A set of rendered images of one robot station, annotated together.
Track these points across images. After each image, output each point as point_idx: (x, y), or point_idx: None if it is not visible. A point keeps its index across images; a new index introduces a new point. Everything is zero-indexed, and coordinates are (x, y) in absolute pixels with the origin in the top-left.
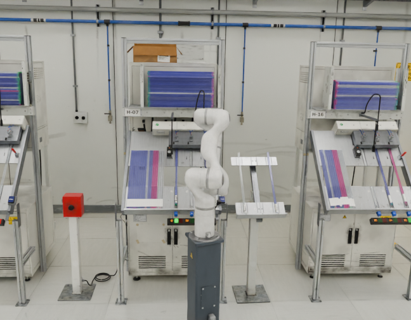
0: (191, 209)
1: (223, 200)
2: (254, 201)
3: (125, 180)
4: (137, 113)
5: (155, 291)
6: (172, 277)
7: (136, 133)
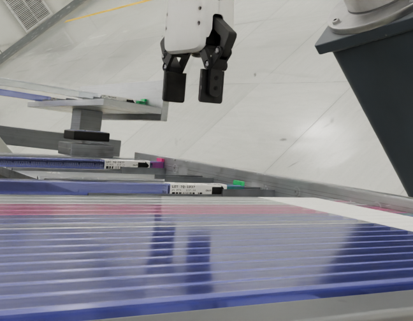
0: (214, 164)
1: (91, 130)
2: (34, 142)
3: (357, 298)
4: None
5: None
6: None
7: None
